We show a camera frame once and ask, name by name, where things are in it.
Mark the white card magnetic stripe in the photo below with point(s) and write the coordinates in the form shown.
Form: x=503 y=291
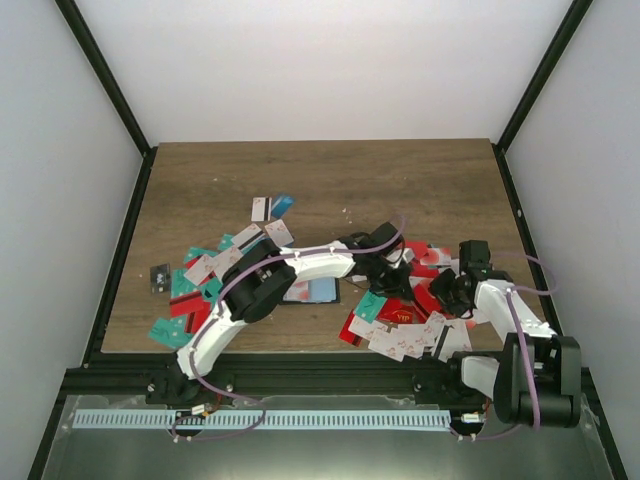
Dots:
x=261 y=209

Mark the blue card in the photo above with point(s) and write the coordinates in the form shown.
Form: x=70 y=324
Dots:
x=280 y=205

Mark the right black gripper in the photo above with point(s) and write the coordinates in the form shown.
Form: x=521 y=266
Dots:
x=436 y=289

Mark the teal VIP card right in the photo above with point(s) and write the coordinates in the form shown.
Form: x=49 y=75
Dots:
x=369 y=306

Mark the black membership card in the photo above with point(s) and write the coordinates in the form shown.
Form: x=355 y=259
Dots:
x=160 y=278

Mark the red card front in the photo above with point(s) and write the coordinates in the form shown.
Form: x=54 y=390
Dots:
x=349 y=337

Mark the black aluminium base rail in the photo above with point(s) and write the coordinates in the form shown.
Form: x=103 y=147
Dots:
x=265 y=374

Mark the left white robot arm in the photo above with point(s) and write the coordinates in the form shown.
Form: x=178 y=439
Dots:
x=255 y=285

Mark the light blue slotted rail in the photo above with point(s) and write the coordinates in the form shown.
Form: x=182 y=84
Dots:
x=286 y=420

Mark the red VIP card gold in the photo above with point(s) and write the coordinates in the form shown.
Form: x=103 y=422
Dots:
x=397 y=311

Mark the teal card front left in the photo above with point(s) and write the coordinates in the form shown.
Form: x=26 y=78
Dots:
x=169 y=334

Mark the black leather card holder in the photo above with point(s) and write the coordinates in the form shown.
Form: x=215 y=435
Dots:
x=317 y=291

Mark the white floral card left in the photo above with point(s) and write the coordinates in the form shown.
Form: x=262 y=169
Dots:
x=279 y=233

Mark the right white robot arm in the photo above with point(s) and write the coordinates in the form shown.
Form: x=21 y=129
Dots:
x=535 y=379

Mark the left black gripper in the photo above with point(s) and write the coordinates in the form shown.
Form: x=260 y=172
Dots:
x=393 y=288

